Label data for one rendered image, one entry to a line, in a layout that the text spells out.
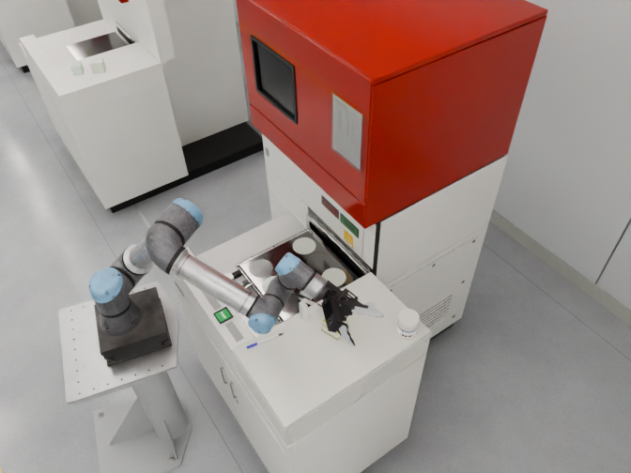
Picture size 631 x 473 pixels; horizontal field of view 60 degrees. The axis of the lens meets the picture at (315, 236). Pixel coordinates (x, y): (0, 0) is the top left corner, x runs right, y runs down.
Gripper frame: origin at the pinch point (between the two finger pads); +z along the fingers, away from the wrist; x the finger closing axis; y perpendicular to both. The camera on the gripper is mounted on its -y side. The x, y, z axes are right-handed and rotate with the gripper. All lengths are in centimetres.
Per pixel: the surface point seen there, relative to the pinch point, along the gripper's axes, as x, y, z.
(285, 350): 32.0, 9.0, -14.1
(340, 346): 20.5, 14.6, 0.2
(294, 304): 31, 34, -20
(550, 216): -29, 183, 78
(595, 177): -63, 159, 71
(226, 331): 43, 12, -34
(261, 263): 36, 50, -40
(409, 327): -0.3, 18.9, 13.7
